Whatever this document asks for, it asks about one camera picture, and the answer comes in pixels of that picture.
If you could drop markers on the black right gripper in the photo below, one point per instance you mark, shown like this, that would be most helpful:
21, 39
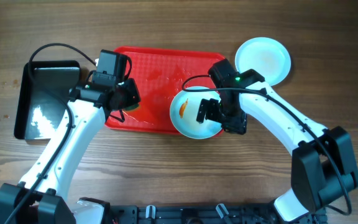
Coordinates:
238, 124

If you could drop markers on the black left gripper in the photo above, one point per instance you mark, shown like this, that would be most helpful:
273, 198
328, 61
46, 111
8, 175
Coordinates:
133, 96

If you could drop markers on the orange green sponge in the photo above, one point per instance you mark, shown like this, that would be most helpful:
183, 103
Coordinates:
131, 108

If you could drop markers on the white plate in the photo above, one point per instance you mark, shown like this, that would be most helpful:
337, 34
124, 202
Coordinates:
266, 56
183, 113

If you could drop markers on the white plate back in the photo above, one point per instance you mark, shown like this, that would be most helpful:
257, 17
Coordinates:
266, 56

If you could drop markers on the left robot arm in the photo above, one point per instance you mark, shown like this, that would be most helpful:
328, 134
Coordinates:
40, 196

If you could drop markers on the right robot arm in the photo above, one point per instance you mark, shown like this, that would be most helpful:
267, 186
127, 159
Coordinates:
323, 163

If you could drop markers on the red plastic tray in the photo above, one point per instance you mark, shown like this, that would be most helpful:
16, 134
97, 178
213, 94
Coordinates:
159, 74

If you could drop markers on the black water basin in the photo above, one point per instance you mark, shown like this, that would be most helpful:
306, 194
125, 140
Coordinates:
39, 114

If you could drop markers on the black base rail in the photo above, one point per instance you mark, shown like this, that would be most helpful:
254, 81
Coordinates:
258, 213

